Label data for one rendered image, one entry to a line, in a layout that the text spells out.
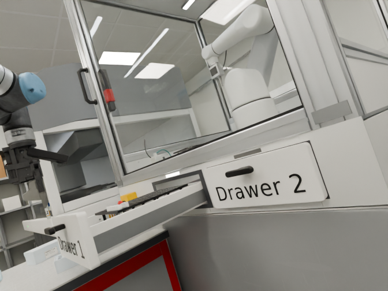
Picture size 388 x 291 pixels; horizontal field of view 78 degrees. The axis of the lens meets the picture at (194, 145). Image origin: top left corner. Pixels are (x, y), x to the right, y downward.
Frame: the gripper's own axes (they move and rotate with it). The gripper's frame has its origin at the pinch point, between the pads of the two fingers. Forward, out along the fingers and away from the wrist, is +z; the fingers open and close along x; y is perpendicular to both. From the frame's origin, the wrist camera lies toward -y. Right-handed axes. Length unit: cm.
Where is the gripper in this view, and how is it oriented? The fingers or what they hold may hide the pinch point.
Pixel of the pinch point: (47, 202)
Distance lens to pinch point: 90.0
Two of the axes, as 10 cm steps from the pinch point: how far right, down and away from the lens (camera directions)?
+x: 4.7, -2.0, -8.6
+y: -8.3, 2.3, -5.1
